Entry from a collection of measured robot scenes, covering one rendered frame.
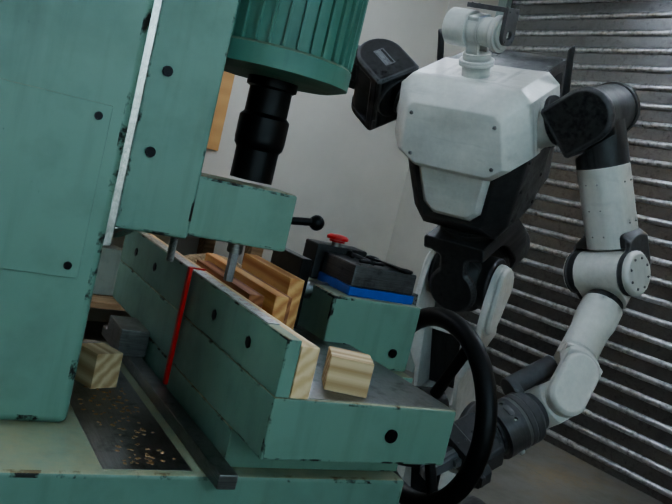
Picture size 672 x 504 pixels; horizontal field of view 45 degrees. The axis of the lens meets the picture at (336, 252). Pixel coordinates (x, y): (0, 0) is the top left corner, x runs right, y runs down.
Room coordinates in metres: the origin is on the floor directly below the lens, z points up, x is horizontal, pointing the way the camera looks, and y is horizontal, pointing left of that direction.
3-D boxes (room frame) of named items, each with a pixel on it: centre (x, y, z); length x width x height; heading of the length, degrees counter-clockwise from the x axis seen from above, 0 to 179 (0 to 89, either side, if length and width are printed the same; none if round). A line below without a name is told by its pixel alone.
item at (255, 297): (1.03, 0.13, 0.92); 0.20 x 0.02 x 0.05; 30
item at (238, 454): (1.00, 0.07, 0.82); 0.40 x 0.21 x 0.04; 30
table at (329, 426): (1.05, 0.04, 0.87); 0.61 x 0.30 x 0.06; 30
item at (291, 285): (1.04, 0.07, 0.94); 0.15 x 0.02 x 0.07; 30
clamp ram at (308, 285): (1.06, 0.03, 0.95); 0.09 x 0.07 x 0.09; 30
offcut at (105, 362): (0.94, 0.24, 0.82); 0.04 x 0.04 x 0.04; 51
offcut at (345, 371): (0.80, -0.04, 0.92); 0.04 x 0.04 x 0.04; 5
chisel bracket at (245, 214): (0.96, 0.14, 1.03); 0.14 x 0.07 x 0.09; 120
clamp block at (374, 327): (1.09, -0.03, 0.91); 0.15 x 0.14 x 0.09; 30
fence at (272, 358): (0.98, 0.17, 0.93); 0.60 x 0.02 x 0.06; 30
